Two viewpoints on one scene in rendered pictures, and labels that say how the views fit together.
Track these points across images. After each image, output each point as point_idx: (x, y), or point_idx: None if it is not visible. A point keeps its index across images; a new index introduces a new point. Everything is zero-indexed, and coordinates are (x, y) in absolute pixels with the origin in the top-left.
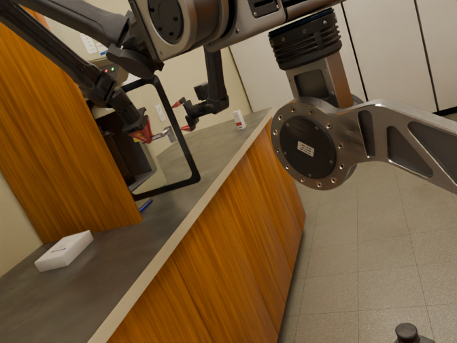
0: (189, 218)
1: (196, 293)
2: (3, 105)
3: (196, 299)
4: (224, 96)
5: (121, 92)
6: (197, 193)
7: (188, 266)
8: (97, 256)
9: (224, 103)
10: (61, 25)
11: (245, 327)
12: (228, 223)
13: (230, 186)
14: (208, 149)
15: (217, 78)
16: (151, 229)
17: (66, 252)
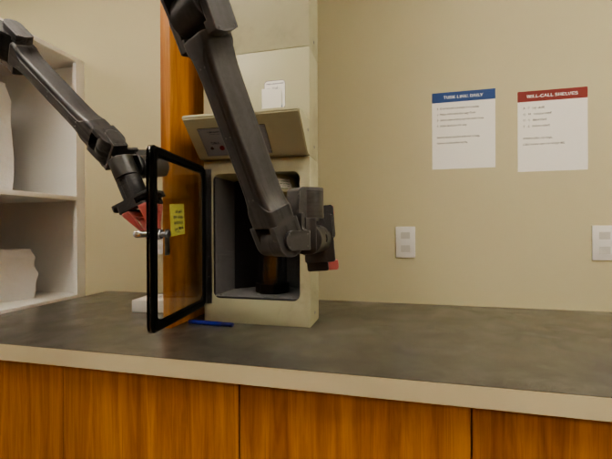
0: (96, 358)
1: (74, 445)
2: None
3: (68, 451)
4: (263, 227)
5: (110, 160)
6: (175, 352)
7: (80, 407)
8: (117, 320)
9: (270, 240)
10: (240, 72)
11: None
12: (224, 453)
13: (292, 415)
14: (463, 344)
15: (240, 181)
16: (112, 336)
17: (137, 300)
